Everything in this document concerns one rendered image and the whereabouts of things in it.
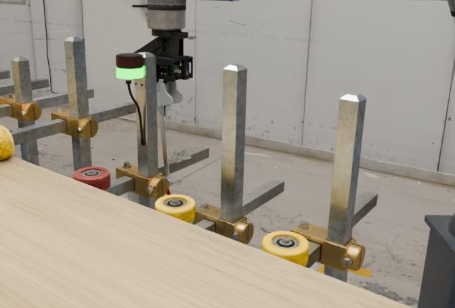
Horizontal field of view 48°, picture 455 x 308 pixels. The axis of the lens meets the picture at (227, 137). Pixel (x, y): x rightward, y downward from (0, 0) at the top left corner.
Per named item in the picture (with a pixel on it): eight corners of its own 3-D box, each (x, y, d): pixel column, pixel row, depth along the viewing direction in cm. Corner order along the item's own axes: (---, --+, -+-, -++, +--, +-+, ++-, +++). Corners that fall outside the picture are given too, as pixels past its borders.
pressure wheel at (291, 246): (254, 286, 92) (256, 229, 89) (296, 281, 94) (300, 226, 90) (266, 313, 85) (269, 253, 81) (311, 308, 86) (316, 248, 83)
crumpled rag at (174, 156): (176, 151, 142) (176, 143, 141) (195, 156, 138) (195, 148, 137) (154, 160, 135) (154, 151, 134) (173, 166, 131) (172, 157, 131)
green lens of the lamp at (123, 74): (131, 73, 116) (130, 63, 115) (149, 76, 113) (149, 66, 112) (110, 76, 111) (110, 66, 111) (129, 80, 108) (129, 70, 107)
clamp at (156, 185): (131, 181, 132) (130, 162, 130) (169, 194, 124) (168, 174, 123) (114, 187, 127) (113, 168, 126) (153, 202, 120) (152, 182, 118)
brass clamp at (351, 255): (302, 241, 105) (304, 219, 103) (365, 263, 97) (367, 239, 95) (288, 253, 100) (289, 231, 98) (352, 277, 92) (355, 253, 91)
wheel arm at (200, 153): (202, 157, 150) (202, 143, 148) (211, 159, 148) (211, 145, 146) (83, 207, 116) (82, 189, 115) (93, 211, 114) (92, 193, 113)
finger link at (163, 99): (169, 121, 121) (168, 83, 118) (151, 117, 125) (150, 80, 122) (178, 118, 124) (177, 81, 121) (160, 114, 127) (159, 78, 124)
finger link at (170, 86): (178, 118, 124) (177, 81, 121) (160, 114, 127) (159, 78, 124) (186, 116, 126) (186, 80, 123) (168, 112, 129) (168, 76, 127)
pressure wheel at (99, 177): (96, 206, 122) (93, 162, 119) (119, 215, 118) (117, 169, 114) (69, 218, 116) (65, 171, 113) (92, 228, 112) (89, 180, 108)
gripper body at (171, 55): (172, 85, 117) (171, 32, 113) (145, 80, 122) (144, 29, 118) (193, 80, 123) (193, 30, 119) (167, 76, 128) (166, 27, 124)
